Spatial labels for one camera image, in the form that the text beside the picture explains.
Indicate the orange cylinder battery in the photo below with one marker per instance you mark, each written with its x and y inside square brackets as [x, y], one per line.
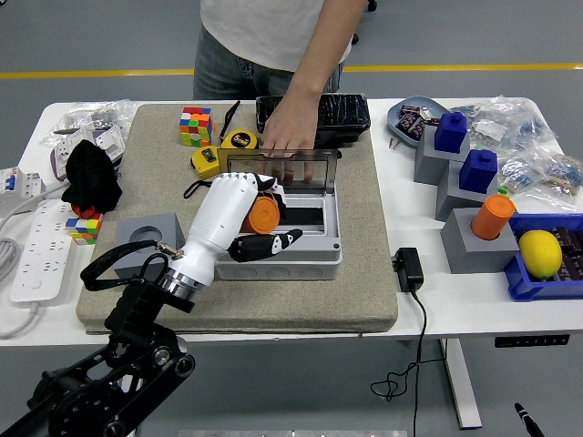
[494, 216]
[262, 216]

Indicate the person's left hand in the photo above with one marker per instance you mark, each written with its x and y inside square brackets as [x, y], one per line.
[291, 127]

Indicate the grey block holder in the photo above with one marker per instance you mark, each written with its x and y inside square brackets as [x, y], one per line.
[428, 164]
[464, 255]
[448, 200]

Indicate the small colourful puzzle cube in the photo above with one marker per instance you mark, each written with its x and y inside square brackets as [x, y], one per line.
[84, 230]

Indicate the grey-brown mat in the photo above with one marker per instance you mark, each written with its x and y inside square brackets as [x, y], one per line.
[296, 309]

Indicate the grey electrical enclosure box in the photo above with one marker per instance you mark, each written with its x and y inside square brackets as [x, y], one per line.
[291, 268]

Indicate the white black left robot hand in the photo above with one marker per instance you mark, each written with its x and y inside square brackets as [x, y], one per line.
[218, 214]

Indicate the black cloth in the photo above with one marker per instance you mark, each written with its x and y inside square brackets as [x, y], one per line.
[91, 173]

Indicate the blue bottle-shaped block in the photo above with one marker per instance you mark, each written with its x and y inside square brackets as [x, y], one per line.
[451, 134]
[478, 170]

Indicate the person's left forearm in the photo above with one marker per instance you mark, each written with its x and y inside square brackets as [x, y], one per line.
[319, 54]

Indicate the dark patterned candy packet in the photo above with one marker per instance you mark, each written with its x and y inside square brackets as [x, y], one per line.
[412, 124]
[408, 110]

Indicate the large clear bag of parts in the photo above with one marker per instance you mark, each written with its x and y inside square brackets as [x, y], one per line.
[514, 123]

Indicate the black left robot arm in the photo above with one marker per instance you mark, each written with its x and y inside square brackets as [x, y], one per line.
[136, 346]

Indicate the white wall socket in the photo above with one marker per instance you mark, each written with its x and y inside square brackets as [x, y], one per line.
[109, 139]

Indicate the small green piece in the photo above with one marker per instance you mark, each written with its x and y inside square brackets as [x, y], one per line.
[503, 190]

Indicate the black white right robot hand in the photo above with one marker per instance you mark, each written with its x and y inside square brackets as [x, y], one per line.
[528, 419]

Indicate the white power strip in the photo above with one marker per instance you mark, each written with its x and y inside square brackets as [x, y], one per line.
[41, 255]

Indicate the yellow tape measure black label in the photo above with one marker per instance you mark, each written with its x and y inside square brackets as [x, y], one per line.
[239, 139]

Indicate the grey block with round hole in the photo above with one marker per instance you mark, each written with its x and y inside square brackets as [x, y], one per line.
[132, 225]

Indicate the large colourful puzzle cube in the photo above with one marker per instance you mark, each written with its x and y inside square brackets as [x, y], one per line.
[196, 125]

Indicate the clear bags of small parts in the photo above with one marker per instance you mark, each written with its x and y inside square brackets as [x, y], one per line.
[105, 111]

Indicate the smoky transparent hinged box lid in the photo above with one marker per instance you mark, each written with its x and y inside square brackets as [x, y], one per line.
[329, 168]

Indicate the person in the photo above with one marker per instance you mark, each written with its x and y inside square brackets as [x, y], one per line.
[255, 27]

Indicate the black plastic tray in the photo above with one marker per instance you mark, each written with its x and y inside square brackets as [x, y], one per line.
[346, 114]

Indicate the white purple socket box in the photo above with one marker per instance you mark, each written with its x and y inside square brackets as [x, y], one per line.
[59, 157]

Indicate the black power adapter plug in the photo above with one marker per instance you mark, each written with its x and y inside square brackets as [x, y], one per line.
[410, 268]

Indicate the white table leg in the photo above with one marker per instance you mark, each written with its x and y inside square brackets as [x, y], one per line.
[462, 387]

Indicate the yellow lemon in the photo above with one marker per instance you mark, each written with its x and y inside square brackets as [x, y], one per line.
[541, 252]

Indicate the small clear bag of parts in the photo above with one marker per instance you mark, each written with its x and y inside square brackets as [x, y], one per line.
[469, 110]

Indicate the blue plastic bin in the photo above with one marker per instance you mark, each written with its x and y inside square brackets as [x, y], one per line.
[524, 287]

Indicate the white circuit breaker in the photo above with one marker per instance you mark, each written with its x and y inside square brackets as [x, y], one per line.
[16, 184]

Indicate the silver foil packet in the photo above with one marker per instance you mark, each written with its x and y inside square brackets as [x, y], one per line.
[427, 113]

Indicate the dark brown component packs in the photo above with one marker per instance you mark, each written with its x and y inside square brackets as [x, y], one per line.
[571, 255]

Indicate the blue-grey dish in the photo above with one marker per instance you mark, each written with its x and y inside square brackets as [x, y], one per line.
[396, 118]

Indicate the black table control panel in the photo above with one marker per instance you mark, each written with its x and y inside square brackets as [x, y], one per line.
[533, 341]

